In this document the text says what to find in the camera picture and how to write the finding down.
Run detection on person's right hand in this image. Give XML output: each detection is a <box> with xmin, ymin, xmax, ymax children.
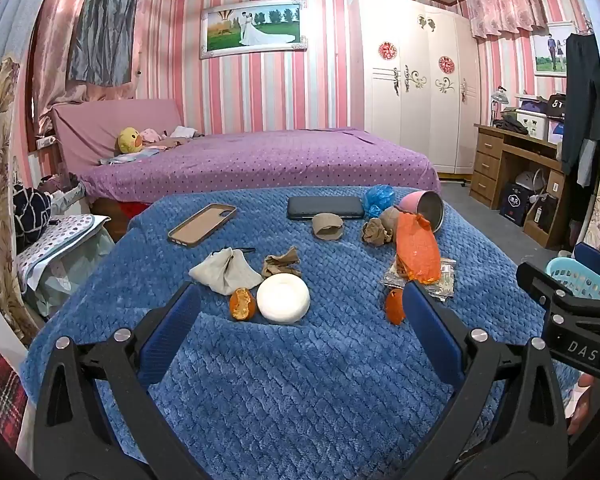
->
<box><xmin>565</xmin><ymin>372</ymin><xmax>600</xmax><ymax>436</ymax></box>

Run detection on navy patterned garment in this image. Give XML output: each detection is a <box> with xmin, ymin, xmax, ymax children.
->
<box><xmin>12</xmin><ymin>185</ymin><xmax>53</xmax><ymax>243</ymax></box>

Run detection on white helmet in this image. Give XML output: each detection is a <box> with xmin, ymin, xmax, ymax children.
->
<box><xmin>512</xmin><ymin>170</ymin><xmax>546</xmax><ymax>196</ymax></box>

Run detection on desk lamp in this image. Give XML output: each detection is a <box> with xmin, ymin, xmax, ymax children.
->
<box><xmin>490</xmin><ymin>85</ymin><xmax>512</xmax><ymax>126</ymax></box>

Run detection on brown paper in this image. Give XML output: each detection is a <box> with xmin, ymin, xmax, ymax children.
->
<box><xmin>361</xmin><ymin>220</ymin><xmax>395</xmax><ymax>247</ymax></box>
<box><xmin>261</xmin><ymin>246</ymin><xmax>302</xmax><ymax>278</ymax></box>

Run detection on yellow duck plush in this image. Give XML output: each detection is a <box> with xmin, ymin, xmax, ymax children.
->
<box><xmin>117</xmin><ymin>127</ymin><xmax>145</xmax><ymax>155</ymax></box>

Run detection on small framed couple photo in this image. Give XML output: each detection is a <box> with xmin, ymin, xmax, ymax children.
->
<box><xmin>532</xmin><ymin>22</ymin><xmax>578</xmax><ymax>77</ymax></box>

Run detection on light blue plastic basket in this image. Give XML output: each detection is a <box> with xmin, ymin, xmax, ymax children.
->
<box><xmin>545</xmin><ymin>258</ymin><xmax>600</xmax><ymax>303</ymax></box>

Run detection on pile of clothes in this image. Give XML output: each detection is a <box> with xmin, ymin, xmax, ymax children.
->
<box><xmin>37</xmin><ymin>172</ymin><xmax>86</xmax><ymax>211</ymax></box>

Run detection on dark paper bag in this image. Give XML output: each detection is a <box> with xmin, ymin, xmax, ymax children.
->
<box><xmin>500</xmin><ymin>182</ymin><xmax>531</xmax><ymax>227</ymax></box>

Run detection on pink cup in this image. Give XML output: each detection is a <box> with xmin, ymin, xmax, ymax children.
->
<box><xmin>399</xmin><ymin>190</ymin><xmax>446</xmax><ymax>233</ymax></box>

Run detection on orange peel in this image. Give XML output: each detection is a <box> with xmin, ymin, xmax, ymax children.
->
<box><xmin>385</xmin><ymin>287</ymin><xmax>407</xmax><ymax>326</ymax></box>
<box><xmin>229</xmin><ymin>287</ymin><xmax>257</xmax><ymax>321</ymax></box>

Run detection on round cardboard tube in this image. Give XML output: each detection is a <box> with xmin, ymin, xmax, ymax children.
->
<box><xmin>379</xmin><ymin>206</ymin><xmax>403</xmax><ymax>233</ymax></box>

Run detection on tan phone case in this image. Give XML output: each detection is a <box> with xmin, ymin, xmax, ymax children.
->
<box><xmin>168</xmin><ymin>203</ymin><xmax>237</xmax><ymax>250</ymax></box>

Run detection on wooden desk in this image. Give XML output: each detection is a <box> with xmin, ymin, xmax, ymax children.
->
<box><xmin>470</xmin><ymin>122</ymin><xmax>568</xmax><ymax>249</ymax></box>

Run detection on black phone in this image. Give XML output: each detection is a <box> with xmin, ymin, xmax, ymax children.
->
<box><xmin>286</xmin><ymin>196</ymin><xmax>365</xmax><ymax>221</ymax></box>

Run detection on beige cloth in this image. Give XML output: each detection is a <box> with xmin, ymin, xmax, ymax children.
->
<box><xmin>189</xmin><ymin>247</ymin><xmax>263</xmax><ymax>296</ymax></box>

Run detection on pink floral valance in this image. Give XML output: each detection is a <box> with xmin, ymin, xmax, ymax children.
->
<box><xmin>465</xmin><ymin>0</ymin><xmax>548</xmax><ymax>39</ymax></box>

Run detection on orange plastic bag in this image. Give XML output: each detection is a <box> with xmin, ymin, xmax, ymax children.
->
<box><xmin>395</xmin><ymin>212</ymin><xmax>442</xmax><ymax>282</ymax></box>

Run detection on pink satin curtain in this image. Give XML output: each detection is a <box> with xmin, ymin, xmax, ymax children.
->
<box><xmin>30</xmin><ymin>0</ymin><xmax>146</xmax><ymax>126</ymax></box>

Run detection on white polka dot cloth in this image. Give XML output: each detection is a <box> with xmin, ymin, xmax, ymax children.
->
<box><xmin>15</xmin><ymin>212</ymin><xmax>112</xmax><ymax>291</ymax></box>

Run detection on flattened cardboard tube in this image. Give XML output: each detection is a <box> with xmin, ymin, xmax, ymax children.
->
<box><xmin>311</xmin><ymin>213</ymin><xmax>345</xmax><ymax>240</ymax></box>

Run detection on grey hanging cloth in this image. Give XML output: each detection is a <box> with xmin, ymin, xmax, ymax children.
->
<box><xmin>67</xmin><ymin>0</ymin><xmax>141</xmax><ymax>86</ymax></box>

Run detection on red plaid cloth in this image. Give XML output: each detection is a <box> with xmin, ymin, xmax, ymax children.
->
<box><xmin>0</xmin><ymin>342</ymin><xmax>28</xmax><ymax>451</ymax></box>

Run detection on white wardrobe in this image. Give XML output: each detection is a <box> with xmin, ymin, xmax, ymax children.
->
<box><xmin>350</xmin><ymin>0</ymin><xmax>481</xmax><ymax>176</ymax></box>

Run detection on blue plastic bag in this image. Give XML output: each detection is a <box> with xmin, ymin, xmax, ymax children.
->
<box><xmin>364</xmin><ymin>185</ymin><xmax>396</xmax><ymax>218</ymax></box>

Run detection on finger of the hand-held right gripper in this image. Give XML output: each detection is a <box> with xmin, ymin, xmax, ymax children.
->
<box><xmin>574</xmin><ymin>241</ymin><xmax>600</xmax><ymax>276</ymax></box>
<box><xmin>516</xmin><ymin>260</ymin><xmax>600</xmax><ymax>322</ymax></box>

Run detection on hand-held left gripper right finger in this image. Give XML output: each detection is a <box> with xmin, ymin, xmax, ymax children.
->
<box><xmin>401</xmin><ymin>280</ymin><xmax>568</xmax><ymax>480</ymax></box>

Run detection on white storage box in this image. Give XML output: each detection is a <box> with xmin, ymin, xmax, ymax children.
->
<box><xmin>515</xmin><ymin>107</ymin><xmax>551</xmax><ymax>141</ymax></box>

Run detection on clear plastic wrapper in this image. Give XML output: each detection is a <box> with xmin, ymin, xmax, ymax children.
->
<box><xmin>382</xmin><ymin>255</ymin><xmax>458</xmax><ymax>302</ymax></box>

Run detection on dark hanging clothes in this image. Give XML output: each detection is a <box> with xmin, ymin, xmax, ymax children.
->
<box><xmin>560</xmin><ymin>32</ymin><xmax>600</xmax><ymax>177</ymax></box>

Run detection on framed wedding photo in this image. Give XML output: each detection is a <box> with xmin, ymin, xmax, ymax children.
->
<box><xmin>200</xmin><ymin>0</ymin><xmax>308</xmax><ymax>60</ymax></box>

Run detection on purple bed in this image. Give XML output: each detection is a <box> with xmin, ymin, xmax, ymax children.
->
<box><xmin>80</xmin><ymin>127</ymin><xmax>441</xmax><ymax>207</ymax></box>

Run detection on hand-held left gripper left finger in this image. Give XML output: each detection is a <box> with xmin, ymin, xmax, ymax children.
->
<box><xmin>32</xmin><ymin>282</ymin><xmax>206</xmax><ymax>480</ymax></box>

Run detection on pink covered headboard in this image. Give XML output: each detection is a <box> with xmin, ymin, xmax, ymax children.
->
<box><xmin>50</xmin><ymin>99</ymin><xmax>186</xmax><ymax>176</ymax></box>

